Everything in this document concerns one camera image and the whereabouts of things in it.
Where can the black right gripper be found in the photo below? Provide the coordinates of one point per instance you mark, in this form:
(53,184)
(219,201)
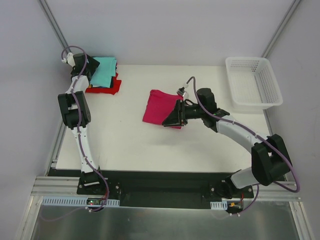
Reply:
(181,113)

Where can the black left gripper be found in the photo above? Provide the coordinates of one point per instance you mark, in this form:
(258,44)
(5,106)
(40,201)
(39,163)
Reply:
(92,64)

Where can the crimson pink t shirt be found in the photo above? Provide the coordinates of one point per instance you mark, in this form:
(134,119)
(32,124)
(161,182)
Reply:
(159,106)

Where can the teal t shirt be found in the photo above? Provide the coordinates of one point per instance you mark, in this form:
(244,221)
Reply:
(104,72)

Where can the red t shirt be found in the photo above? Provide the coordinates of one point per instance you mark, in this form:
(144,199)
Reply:
(112,90)

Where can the white plastic basket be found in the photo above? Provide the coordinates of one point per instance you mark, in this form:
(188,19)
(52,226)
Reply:
(252,83)

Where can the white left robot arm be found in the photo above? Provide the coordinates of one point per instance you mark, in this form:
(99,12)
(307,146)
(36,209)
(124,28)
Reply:
(76,116)

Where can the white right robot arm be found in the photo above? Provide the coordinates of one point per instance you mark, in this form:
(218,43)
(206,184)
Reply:
(269,156)

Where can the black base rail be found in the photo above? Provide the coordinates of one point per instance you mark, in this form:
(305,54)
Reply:
(156,189)

